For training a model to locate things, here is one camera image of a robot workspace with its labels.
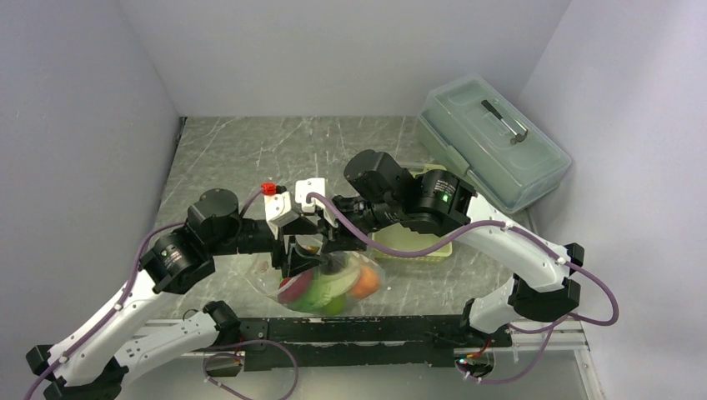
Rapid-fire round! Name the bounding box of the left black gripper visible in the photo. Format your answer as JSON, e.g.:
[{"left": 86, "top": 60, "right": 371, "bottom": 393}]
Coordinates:
[{"left": 208, "top": 212, "right": 328, "bottom": 276}]

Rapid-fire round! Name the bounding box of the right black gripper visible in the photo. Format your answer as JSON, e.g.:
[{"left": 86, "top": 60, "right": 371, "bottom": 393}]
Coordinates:
[{"left": 317, "top": 194, "right": 401, "bottom": 252}]

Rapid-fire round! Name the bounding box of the dark purple mangosteen toy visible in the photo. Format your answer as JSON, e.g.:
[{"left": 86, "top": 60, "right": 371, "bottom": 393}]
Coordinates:
[{"left": 319, "top": 259, "right": 345, "bottom": 276}]

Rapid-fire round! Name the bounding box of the purple eggplant toy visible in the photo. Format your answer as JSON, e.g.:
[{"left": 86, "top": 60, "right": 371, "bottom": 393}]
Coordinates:
[{"left": 277, "top": 269, "right": 314, "bottom": 304}]

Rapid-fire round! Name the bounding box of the clear dotted zip bag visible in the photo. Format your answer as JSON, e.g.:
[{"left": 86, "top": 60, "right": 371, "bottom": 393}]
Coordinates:
[{"left": 245, "top": 236, "right": 386, "bottom": 316}]

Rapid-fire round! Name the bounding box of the green cabbage toy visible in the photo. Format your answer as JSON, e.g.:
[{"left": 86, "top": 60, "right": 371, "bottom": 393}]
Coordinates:
[{"left": 284, "top": 268, "right": 360, "bottom": 315}]

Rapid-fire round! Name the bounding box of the orange peach toy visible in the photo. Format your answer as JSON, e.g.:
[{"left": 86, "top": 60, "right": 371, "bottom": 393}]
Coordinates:
[{"left": 348, "top": 267, "right": 380, "bottom": 299}]

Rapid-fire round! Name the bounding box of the pale green plastic basket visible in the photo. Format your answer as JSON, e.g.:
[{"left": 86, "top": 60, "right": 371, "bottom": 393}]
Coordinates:
[{"left": 370, "top": 162, "right": 453, "bottom": 263}]

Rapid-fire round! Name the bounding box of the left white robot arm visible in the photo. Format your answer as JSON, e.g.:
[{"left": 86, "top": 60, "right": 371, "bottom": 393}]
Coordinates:
[{"left": 27, "top": 188, "right": 298, "bottom": 399}]

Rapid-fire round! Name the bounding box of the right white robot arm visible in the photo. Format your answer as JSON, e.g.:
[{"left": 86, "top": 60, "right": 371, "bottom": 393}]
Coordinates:
[{"left": 305, "top": 149, "right": 584, "bottom": 346}]

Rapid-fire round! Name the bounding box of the clear lidded storage box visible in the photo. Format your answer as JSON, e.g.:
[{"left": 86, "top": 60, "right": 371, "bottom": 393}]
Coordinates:
[{"left": 418, "top": 74, "right": 571, "bottom": 214}]

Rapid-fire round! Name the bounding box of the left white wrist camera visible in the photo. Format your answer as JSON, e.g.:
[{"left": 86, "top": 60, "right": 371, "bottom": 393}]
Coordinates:
[{"left": 261, "top": 182, "right": 300, "bottom": 229}]

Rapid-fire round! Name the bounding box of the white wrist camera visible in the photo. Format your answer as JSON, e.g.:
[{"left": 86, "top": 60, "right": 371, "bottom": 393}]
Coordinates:
[
  {"left": 294, "top": 177, "right": 338, "bottom": 228},
  {"left": 261, "top": 182, "right": 300, "bottom": 229}
]

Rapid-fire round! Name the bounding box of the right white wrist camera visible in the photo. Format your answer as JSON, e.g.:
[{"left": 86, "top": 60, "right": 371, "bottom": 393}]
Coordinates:
[{"left": 294, "top": 177, "right": 338, "bottom": 228}]

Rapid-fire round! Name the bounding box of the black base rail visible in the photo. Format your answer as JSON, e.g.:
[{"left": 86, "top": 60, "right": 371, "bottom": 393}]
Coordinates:
[{"left": 240, "top": 314, "right": 512, "bottom": 372}]

